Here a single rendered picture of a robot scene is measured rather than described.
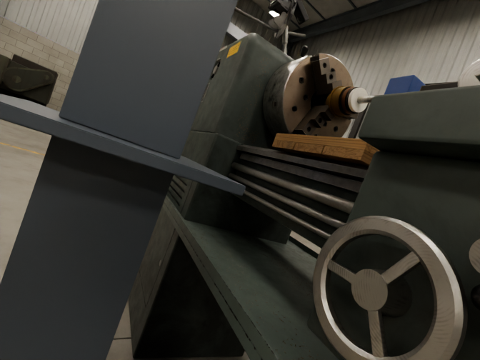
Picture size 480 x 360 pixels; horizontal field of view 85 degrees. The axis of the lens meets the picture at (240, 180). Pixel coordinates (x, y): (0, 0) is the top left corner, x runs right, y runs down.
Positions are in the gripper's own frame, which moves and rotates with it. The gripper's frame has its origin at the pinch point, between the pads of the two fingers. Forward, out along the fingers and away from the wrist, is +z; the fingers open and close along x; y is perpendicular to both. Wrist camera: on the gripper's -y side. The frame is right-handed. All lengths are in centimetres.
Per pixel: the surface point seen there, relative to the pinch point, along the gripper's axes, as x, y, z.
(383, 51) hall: -538, -613, -469
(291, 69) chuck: 24.9, 3.0, 20.4
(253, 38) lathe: 9.3, 12.9, 11.4
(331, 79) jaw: 31.4, -7.9, 19.1
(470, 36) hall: -312, -638, -468
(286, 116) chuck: 25.6, -0.7, 34.2
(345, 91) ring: 38.3, -8.6, 23.3
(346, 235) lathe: 77, 18, 58
